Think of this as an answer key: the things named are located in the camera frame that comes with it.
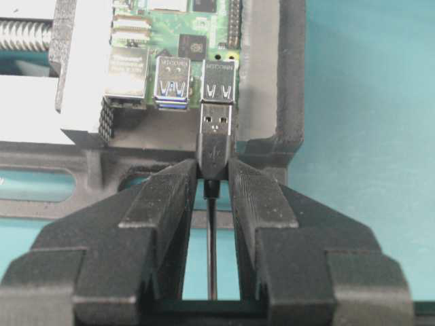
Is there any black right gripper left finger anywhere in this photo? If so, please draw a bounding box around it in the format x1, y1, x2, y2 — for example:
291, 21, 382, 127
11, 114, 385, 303
1, 160, 196, 325

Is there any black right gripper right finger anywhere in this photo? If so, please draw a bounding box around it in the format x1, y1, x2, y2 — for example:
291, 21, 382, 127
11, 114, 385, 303
228, 159, 413, 325

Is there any black USB cable with plug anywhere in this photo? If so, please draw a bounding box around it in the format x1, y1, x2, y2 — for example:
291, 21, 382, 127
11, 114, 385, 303
196, 101, 236, 302

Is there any black machine vise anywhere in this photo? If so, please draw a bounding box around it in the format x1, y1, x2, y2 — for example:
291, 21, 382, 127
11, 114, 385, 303
1, 1, 306, 219

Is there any green Raspberry Pi board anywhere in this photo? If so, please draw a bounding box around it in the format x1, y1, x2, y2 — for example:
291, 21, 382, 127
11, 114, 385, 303
104, 1, 243, 111

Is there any silver vise lead screw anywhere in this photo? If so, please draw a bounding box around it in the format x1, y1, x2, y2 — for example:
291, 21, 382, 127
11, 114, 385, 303
1, 20, 52, 52

